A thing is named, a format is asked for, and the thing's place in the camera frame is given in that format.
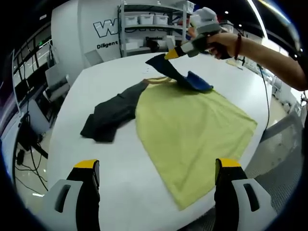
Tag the black backpack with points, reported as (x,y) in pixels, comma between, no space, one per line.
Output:
(153,44)

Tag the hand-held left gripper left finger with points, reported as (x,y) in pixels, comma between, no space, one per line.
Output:
(89,192)

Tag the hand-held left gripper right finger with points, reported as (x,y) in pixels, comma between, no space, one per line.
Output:
(223,192)

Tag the person's right hand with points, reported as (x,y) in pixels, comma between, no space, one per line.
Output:
(223,42)

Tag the white box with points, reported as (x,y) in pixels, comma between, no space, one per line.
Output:
(134,43)

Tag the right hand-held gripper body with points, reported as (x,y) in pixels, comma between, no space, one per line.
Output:
(204,19)

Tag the grey metal shelf rack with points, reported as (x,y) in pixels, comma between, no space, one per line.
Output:
(121,36)

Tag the yellow blue grey garment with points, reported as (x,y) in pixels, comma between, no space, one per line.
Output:
(187,134)

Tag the white storage bin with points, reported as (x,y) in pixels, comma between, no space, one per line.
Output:
(131,20)
(147,19)
(161,19)

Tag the beige flat object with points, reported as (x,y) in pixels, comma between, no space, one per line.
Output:
(234,64)

